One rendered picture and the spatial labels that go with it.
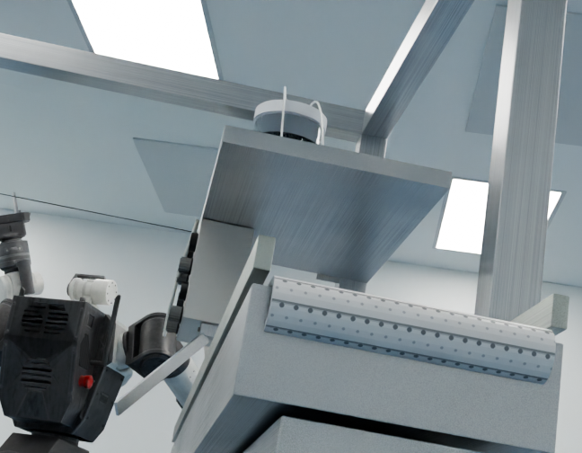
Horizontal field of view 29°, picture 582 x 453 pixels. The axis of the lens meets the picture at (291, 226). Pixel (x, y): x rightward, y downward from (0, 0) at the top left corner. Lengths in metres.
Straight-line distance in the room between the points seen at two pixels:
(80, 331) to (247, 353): 1.77
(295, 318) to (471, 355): 0.16
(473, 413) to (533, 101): 0.51
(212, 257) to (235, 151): 0.38
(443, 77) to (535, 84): 3.62
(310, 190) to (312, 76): 3.24
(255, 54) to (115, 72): 2.57
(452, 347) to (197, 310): 1.19
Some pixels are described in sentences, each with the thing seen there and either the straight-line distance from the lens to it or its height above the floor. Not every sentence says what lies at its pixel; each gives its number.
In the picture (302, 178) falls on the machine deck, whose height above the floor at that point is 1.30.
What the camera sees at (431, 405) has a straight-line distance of 1.00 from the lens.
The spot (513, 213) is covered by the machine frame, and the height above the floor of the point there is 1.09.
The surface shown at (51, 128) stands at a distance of 2.54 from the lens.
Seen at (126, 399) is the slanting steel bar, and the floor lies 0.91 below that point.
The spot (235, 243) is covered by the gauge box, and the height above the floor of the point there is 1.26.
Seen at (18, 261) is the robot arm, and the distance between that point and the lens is 3.19.
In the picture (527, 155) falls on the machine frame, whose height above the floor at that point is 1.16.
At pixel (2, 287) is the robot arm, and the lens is 3.20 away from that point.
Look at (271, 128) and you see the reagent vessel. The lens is 2.29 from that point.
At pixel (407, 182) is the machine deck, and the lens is 1.85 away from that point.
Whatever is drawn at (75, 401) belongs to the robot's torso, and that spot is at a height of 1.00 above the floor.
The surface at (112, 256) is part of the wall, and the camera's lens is 7.71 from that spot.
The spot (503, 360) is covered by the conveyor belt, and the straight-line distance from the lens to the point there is 1.00.
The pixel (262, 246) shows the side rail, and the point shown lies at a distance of 1.00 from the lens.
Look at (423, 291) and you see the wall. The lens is 7.49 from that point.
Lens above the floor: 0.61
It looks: 19 degrees up
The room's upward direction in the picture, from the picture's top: 9 degrees clockwise
